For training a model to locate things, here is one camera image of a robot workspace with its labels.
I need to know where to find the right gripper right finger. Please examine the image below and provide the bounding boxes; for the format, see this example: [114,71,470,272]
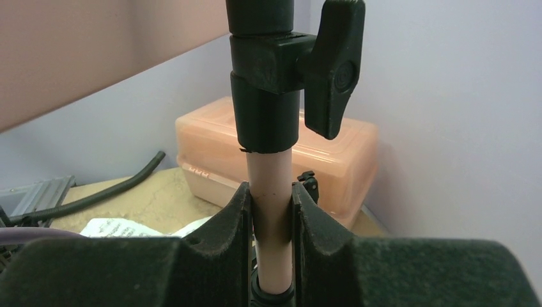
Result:
[291,182,540,306]

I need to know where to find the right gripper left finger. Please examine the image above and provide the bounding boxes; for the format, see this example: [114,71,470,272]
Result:
[1,184,252,306]

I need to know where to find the pink music stand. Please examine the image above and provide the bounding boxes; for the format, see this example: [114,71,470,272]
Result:
[0,0,367,307]

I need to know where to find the pink translucent storage box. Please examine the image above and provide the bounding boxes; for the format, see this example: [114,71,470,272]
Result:
[175,97,378,228]

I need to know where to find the upper sheet music page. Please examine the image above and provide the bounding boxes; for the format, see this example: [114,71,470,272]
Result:
[80,216,211,237]

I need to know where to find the black microphone shock mount stand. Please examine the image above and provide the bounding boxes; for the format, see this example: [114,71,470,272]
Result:
[297,170,320,203]

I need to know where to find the black corrugated hose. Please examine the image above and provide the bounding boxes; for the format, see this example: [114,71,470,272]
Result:
[8,150,167,225]

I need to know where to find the aluminium frame profile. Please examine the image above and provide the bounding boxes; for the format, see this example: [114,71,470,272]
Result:
[1,176,75,220]

